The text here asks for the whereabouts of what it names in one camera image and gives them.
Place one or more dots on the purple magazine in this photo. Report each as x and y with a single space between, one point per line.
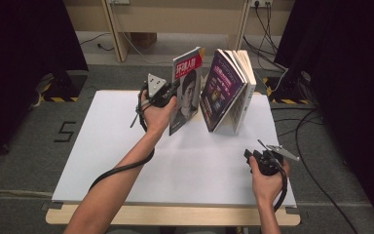
222 91

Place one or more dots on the person's right hand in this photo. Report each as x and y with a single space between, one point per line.
268 188

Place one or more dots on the white wall socket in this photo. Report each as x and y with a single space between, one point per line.
119 1
261 3

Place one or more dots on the black curtain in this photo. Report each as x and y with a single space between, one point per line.
19 65
354 81

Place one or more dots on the white magazine with picture grid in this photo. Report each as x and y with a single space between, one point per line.
245 97

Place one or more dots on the person's left hand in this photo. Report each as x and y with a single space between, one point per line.
159 117

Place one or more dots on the black base with striped tape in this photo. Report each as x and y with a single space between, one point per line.
63 86
289 91

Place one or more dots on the dark magazine with red title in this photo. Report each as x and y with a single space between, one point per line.
188 97

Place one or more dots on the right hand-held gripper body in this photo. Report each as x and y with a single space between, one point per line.
269 164

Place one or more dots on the brown box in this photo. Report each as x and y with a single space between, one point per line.
144 39

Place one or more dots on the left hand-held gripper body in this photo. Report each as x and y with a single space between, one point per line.
157 89

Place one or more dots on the light wooden desk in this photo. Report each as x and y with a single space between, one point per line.
175 19

